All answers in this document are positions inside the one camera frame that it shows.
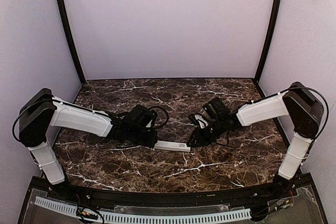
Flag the white remote control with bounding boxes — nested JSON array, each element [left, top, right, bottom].
[[154, 141, 191, 152]]

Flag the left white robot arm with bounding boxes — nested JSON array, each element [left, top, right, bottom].
[[12, 88, 158, 185]]

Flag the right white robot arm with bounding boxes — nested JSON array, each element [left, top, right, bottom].
[[186, 82, 330, 197]]

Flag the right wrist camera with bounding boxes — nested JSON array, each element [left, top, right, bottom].
[[188, 113, 210, 129]]

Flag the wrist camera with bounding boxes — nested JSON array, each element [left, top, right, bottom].
[[145, 109, 158, 128], [188, 113, 210, 129]]

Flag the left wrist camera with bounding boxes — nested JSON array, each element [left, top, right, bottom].
[[145, 109, 158, 128]]

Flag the black front rail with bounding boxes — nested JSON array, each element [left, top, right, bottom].
[[31, 176, 297, 209]]

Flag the right grey cable duct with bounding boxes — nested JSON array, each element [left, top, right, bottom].
[[101, 209, 251, 224]]

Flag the grey cable duct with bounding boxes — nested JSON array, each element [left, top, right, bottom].
[[34, 196, 106, 222], [101, 209, 251, 224]]

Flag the left grey cable duct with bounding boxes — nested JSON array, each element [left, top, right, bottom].
[[34, 196, 106, 222]]

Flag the right black camera cable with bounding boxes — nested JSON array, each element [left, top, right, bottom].
[[288, 85, 330, 141]]

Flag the right black frame post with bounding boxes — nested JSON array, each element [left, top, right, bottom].
[[254, 0, 281, 83]]

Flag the black frame post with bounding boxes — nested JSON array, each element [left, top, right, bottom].
[[57, 0, 86, 85], [254, 0, 281, 83]]

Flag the left black frame post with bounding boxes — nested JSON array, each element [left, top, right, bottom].
[[57, 0, 86, 85]]

